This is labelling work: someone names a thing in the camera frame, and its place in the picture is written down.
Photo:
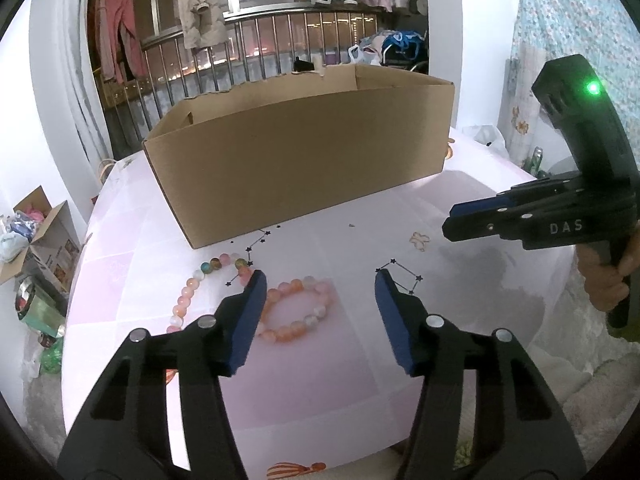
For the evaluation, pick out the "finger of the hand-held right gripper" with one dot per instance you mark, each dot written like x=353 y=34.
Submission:
x=480 y=206
x=475 y=227

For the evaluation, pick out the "shiny metal jar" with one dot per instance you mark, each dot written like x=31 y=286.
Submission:
x=27 y=297

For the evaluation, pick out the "white sheer curtain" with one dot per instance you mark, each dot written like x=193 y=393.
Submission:
x=80 y=85

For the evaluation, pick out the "green packet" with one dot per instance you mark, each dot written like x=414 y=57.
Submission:
x=47 y=320

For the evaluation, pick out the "floral blue blanket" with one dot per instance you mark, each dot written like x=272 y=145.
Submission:
x=575 y=10

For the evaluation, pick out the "green drink can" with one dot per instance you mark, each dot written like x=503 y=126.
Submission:
x=538 y=160

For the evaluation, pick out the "white tied plastic bag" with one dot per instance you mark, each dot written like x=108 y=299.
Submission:
x=12 y=247

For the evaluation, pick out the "blue bag pile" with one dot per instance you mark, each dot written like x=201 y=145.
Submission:
x=400 y=40

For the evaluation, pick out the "beige hanging coat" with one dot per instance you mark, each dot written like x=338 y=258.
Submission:
x=200 y=10

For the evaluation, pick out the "white bottle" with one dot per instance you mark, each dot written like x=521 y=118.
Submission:
x=319 y=65

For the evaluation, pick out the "crumpled white plastic bag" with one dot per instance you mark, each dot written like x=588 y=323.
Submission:
x=487 y=135

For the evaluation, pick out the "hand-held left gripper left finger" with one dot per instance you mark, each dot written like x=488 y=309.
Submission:
x=247 y=320

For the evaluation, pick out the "black object on stool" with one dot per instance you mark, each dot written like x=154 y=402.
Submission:
x=302 y=66

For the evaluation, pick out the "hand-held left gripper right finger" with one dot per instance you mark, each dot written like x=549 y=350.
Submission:
x=395 y=320

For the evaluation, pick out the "pink plastic bag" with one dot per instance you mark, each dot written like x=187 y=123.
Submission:
x=35 y=212

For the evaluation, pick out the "person's right hand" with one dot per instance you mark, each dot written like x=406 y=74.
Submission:
x=602 y=285

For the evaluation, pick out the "green plastic bottle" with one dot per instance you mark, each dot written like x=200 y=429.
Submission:
x=52 y=357

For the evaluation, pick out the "large printed cardboard box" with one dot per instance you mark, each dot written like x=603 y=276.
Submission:
x=55 y=240

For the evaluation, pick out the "pink hanging garment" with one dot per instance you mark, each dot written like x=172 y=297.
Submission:
x=115 y=30

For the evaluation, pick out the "person's fleece clothing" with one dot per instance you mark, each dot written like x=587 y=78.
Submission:
x=600 y=385

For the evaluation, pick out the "metal balcony railing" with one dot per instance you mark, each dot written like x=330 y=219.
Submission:
x=280 y=11

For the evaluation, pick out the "floral paper roll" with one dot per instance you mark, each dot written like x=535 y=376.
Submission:
x=520 y=110

